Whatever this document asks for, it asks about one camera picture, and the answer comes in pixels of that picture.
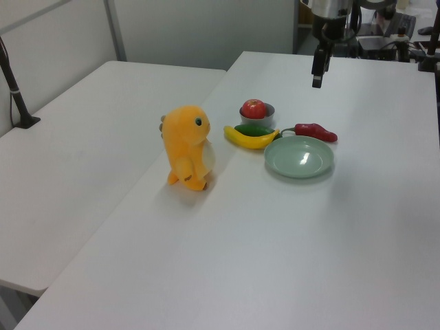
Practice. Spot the grey partition post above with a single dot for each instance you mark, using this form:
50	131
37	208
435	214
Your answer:
115	31

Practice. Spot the red apple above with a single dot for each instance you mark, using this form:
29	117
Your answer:
253	108

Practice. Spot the green cucumber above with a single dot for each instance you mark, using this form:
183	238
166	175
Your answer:
256	130

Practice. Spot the black electronics box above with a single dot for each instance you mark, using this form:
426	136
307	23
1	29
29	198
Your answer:
373	46

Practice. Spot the grey round bowl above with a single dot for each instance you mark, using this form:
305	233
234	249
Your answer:
268	118

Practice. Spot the pale green round plate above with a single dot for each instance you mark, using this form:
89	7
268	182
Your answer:
299	156

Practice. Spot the black computer mouse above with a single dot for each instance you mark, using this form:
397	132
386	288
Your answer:
425	30

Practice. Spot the black keyboard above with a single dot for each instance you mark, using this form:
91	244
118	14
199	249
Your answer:
405	24

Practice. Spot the red chili pepper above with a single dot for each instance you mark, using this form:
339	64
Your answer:
314	130

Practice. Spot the black slanted pole with base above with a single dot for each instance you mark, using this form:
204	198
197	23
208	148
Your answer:
15	93

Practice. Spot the black clamp stand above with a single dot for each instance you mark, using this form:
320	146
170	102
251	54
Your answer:
429	51

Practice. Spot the yellow banana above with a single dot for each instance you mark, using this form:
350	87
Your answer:
251	141

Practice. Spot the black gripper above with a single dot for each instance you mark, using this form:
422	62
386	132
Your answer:
328	29

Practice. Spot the orange plush toy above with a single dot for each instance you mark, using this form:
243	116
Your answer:
185	144

